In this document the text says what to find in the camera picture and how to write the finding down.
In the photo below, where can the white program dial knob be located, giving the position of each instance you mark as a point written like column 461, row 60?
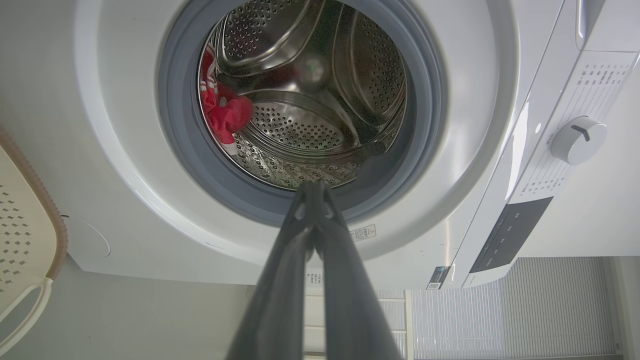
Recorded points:
column 575, row 144

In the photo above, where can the dark grey control panel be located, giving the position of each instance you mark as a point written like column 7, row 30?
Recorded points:
column 510, row 234

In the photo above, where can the red and white garment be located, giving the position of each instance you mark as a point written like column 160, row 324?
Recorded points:
column 225, row 117

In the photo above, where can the white front-load washing machine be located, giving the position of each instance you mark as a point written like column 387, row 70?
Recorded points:
column 465, row 100

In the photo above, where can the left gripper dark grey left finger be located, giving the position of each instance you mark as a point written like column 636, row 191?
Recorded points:
column 280, row 300

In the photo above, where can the cream plastic laundry basket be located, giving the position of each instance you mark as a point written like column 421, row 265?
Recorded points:
column 22, row 215

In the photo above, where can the grey rubber door gasket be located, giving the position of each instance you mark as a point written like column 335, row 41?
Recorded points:
column 176, row 125

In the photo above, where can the round white filter cover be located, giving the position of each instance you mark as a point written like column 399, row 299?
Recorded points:
column 87, row 240

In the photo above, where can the black QR energy label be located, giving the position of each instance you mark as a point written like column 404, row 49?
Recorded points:
column 439, row 278

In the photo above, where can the grey warning triangle sticker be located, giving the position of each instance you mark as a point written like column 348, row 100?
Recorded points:
column 363, row 233

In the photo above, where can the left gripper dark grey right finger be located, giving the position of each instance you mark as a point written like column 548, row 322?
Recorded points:
column 350, row 310

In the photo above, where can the white detergent drawer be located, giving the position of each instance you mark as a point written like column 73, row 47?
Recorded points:
column 615, row 25

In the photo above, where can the stainless steel washing machine drum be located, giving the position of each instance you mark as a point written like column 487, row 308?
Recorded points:
column 310, row 125

